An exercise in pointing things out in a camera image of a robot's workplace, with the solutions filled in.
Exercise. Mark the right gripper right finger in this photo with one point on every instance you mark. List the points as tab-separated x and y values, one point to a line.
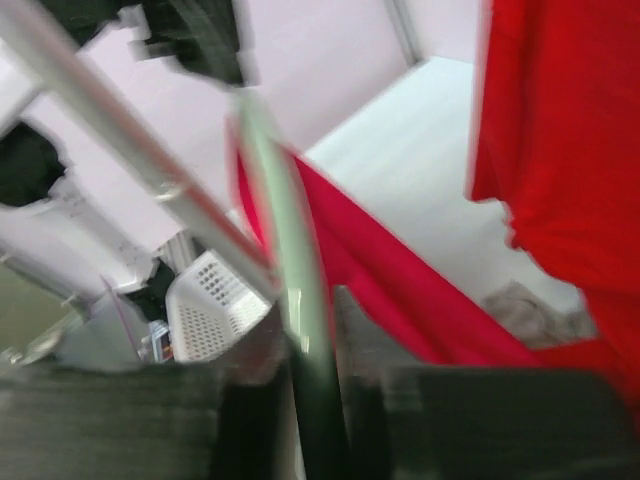
410	420

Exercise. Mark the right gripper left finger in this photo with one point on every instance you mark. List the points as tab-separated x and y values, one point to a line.
227	419

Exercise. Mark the pale green hanger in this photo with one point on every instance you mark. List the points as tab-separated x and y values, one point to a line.
303	300

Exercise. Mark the magenta t shirt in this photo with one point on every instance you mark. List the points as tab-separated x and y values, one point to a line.
399	292

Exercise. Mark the red t shirt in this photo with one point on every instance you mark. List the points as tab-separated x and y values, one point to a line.
558	143

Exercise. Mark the white perforated plastic basket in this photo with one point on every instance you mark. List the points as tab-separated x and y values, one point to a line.
209	309

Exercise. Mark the grey cloth on table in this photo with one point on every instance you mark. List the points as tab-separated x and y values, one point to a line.
534	322

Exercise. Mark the grey clothes rack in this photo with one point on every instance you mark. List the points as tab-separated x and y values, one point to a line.
43	45

